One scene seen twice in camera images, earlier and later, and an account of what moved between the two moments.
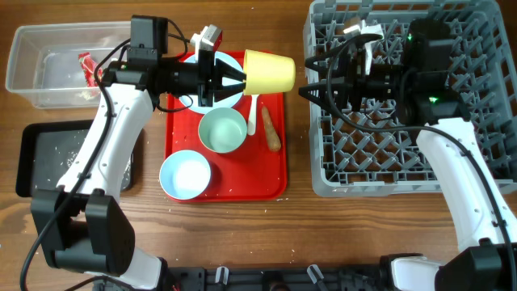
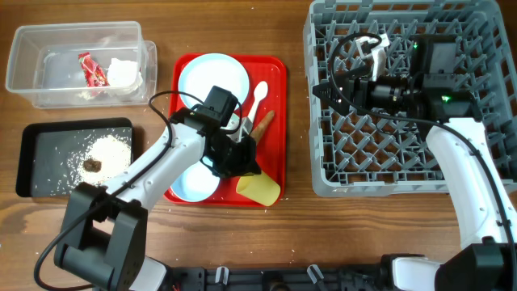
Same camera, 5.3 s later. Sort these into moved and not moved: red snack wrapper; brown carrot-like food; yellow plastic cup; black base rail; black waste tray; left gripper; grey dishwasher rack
Moved: left gripper; brown carrot-like food; yellow plastic cup
Not moved: grey dishwasher rack; black base rail; red snack wrapper; black waste tray
